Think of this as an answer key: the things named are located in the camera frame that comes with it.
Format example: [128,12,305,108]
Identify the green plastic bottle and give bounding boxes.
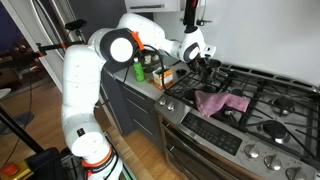
[133,57,144,82]

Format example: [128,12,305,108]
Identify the red emergency stop button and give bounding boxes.
[0,162,19,176]

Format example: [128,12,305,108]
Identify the black oven mitt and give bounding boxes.
[183,0,198,33]

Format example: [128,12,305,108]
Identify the orange green carton box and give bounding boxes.
[152,67,174,90]

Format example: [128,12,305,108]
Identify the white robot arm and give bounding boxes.
[61,13,216,180]

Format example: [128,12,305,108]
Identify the purple cloth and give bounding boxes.
[195,90,249,117]

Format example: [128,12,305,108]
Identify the garlic bulbs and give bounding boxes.
[143,55,160,66]

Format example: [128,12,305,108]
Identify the silver pot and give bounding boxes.
[207,59,228,78]

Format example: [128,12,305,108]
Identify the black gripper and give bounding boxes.
[191,58,212,79]

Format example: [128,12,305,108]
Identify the black camera tripod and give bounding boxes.
[36,19,87,57]

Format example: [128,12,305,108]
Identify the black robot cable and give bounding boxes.
[121,43,168,91]

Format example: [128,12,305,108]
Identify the stainless steel gas stove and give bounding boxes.
[155,64,320,180]

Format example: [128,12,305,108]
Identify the hanging metal ladle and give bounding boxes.
[196,0,211,26]

